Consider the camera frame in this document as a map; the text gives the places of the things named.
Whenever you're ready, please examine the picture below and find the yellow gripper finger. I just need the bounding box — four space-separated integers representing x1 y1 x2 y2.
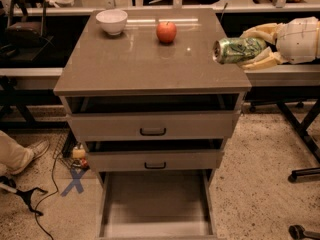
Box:
241 23 284 44
238 47 288 70

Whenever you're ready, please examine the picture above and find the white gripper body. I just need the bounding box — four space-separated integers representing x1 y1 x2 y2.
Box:
276 17 319 64

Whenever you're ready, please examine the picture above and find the crushed green soda can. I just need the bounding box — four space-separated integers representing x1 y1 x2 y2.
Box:
213 37 267 64

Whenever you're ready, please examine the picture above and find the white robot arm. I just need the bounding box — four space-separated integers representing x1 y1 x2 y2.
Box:
238 17 320 70

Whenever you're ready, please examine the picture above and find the grey top drawer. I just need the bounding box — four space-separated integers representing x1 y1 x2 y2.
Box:
67 110 240 141

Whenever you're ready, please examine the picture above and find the grey drawer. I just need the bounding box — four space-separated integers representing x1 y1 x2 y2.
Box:
67 110 240 141
95 170 217 240
87 139 224 172

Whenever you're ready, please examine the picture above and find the grey drawer cabinet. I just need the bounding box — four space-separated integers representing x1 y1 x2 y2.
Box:
53 7 253 240

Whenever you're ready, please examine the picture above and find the grey middle drawer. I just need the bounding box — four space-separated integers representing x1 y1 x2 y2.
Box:
87 139 224 172

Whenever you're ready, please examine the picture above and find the grey bottom drawer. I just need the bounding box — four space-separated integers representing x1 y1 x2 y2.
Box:
95 170 217 240

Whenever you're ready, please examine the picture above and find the red apple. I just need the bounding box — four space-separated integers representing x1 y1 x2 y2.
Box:
156 22 177 44

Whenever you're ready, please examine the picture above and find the white ceramic bowl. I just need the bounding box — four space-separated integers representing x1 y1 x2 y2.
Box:
96 9 128 35

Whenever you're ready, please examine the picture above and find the small yellow bottle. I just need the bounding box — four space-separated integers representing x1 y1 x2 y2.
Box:
72 145 85 159

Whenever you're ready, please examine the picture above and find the blue tape cross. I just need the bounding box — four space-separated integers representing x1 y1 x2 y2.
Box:
61 168 86 197

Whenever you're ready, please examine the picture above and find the black bag on shelf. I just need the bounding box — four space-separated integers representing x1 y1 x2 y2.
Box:
5 0 50 48

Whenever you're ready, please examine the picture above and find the person's leg and shoe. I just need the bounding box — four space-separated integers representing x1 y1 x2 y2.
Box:
0 131 50 175

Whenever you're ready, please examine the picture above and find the black chair base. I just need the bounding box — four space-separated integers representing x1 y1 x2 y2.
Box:
0 176 47 216

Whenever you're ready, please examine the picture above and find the black table leg frame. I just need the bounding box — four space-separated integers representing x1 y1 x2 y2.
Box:
277 100 320 183

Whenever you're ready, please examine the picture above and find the black floor cable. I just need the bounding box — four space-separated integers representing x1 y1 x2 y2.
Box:
33 150 62 240

